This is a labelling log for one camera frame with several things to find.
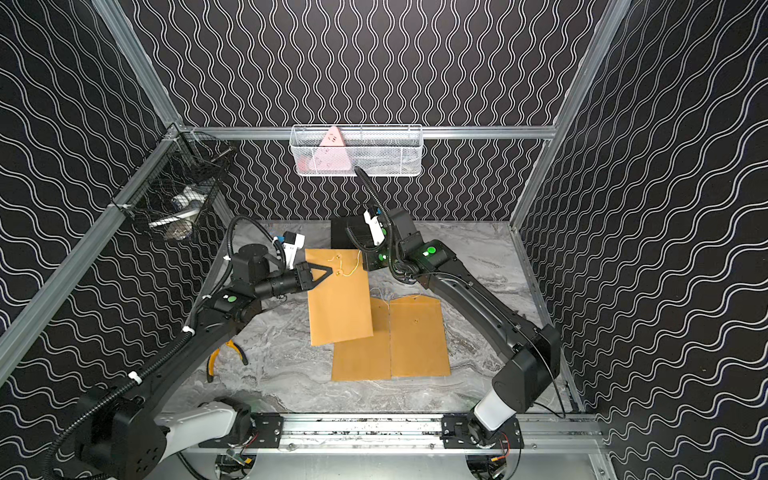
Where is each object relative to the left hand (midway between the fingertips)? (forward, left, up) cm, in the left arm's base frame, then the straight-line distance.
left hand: (331, 266), depth 73 cm
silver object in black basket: (+18, +46, 0) cm, 49 cm away
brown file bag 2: (-5, -2, -10) cm, 11 cm away
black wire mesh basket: (+26, +55, -2) cm, 61 cm away
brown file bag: (-11, -9, -31) cm, 34 cm away
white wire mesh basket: (+50, -13, +1) cm, 52 cm away
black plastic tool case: (+42, 0, -29) cm, 51 cm away
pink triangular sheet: (+36, +5, +7) cm, 37 cm away
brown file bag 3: (-4, -24, -28) cm, 37 cm away
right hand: (+6, -7, 0) cm, 10 cm away
